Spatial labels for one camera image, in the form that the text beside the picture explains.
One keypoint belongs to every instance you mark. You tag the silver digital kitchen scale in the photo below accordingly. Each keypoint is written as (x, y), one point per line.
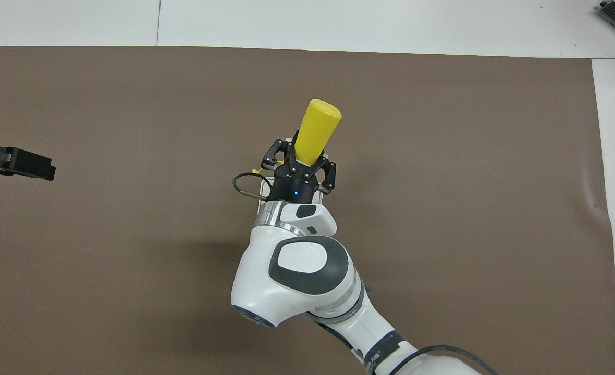
(267, 185)

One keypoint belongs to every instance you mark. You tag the yellow squeeze bottle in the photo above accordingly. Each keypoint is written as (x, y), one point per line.
(317, 127)

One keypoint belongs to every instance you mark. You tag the brown paper table mat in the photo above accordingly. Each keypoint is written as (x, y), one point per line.
(130, 260)

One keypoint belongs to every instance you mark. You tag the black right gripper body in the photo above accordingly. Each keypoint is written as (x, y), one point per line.
(294, 182)

